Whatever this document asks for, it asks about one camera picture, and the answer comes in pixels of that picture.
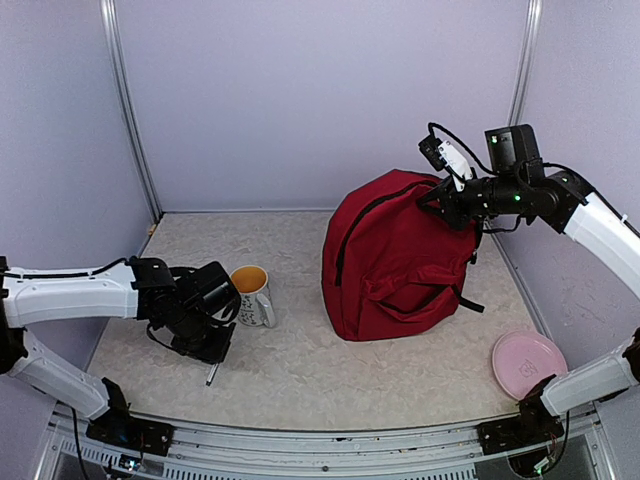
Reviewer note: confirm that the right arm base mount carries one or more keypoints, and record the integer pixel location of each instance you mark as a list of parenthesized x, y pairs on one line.
[(532, 425)]

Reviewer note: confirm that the pink plate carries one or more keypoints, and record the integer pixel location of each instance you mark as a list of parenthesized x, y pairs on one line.
[(521, 359)]

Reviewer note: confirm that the aluminium frame post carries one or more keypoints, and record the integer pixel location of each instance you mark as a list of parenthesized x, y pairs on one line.
[(109, 16), (526, 61)]

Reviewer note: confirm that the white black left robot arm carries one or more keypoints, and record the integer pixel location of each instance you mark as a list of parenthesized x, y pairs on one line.
[(197, 306)]

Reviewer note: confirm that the green white pen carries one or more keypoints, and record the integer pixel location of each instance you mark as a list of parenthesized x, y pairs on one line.
[(211, 375)]

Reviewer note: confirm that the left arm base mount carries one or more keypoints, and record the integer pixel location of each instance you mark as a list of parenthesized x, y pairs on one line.
[(119, 428)]

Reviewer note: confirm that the aluminium front rail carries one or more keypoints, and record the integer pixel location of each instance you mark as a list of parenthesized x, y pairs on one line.
[(207, 451)]

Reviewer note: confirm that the red student backpack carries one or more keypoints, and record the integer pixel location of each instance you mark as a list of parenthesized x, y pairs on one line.
[(389, 268)]

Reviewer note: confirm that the left aluminium frame post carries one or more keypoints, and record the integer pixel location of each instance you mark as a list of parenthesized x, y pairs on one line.
[(109, 16)]

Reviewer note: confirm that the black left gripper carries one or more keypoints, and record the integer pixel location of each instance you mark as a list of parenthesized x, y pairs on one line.
[(214, 354)]

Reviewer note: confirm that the right aluminium frame post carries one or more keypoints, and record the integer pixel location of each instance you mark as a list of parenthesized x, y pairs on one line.
[(526, 61)]

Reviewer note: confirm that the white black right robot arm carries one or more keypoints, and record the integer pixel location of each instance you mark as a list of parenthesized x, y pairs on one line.
[(520, 183)]

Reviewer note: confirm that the white mug with tea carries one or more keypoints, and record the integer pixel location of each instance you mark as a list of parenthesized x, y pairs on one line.
[(256, 309)]

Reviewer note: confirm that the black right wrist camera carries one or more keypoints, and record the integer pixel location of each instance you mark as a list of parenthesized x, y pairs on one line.
[(445, 156)]

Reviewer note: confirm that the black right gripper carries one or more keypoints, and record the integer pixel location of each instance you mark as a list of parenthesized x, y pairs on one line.
[(453, 213)]

